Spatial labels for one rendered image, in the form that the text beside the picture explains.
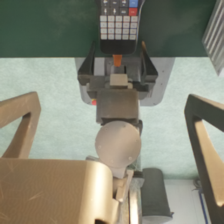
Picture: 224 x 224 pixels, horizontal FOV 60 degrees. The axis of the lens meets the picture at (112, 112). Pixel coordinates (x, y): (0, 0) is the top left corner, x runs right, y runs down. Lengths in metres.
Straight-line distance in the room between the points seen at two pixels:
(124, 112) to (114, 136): 0.03
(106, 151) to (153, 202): 2.52
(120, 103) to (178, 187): 3.25
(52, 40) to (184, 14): 0.24
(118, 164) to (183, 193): 3.22
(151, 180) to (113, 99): 2.63
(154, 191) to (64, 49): 2.53
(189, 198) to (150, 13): 3.23
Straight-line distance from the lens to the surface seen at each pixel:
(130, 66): 1.00
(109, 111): 0.24
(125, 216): 0.67
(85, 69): 0.33
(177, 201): 3.39
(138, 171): 0.69
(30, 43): 0.42
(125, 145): 0.24
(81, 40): 0.39
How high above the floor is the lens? 1.08
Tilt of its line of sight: 38 degrees down
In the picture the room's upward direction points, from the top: 179 degrees counter-clockwise
